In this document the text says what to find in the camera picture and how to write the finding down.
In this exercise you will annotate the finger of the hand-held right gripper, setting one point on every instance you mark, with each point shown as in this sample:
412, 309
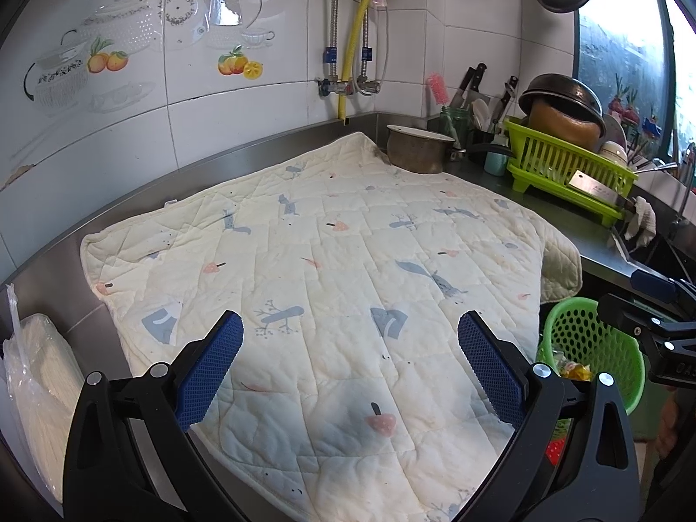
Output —
650, 283
631, 312

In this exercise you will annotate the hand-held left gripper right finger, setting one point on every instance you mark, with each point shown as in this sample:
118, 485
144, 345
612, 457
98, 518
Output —
489, 370

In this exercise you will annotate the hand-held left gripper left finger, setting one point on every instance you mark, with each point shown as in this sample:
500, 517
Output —
212, 370

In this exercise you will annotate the green plastic basket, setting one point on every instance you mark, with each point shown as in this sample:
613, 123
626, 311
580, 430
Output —
598, 337

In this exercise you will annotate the yellow candy wrapper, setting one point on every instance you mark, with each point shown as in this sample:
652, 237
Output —
577, 372

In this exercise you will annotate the person's right hand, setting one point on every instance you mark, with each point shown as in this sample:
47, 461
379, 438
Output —
667, 424

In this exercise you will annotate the steel sink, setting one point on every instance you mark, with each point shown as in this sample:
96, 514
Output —
658, 255

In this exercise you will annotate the white rag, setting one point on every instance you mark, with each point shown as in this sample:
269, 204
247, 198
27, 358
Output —
641, 220

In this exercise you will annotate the red floor object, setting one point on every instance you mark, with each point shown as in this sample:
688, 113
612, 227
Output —
555, 450

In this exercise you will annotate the metal faucet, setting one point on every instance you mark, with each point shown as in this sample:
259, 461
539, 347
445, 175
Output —
686, 185

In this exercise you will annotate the steel cleaver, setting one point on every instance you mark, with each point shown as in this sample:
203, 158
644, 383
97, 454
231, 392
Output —
595, 190

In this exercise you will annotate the white bowl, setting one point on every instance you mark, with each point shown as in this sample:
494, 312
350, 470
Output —
613, 153

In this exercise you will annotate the white quilted blanket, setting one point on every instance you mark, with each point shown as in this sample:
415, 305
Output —
337, 283

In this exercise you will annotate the green dish rack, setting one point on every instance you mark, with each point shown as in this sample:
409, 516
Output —
549, 163

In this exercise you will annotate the clear plastic bag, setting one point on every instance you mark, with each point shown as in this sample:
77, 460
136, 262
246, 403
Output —
38, 370

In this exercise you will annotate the brown pot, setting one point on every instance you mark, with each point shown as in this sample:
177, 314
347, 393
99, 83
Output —
565, 125

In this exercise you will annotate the teal cup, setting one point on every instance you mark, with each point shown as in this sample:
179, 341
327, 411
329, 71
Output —
496, 163

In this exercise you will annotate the black wok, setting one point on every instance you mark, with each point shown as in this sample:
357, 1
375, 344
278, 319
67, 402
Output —
560, 90

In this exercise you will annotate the black utensil holder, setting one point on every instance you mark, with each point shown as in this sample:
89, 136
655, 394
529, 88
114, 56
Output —
489, 141

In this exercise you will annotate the window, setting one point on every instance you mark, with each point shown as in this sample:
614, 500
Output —
625, 65

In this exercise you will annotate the metal pot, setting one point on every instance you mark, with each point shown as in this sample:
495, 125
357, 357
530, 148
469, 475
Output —
413, 155

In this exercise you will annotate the white spatula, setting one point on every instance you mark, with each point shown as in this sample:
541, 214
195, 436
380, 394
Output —
479, 114

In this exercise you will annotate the pink bottle brush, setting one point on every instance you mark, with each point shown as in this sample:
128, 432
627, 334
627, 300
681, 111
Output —
436, 87

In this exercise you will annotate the braided metal pipe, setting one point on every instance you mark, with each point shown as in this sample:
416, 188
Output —
367, 43
331, 22

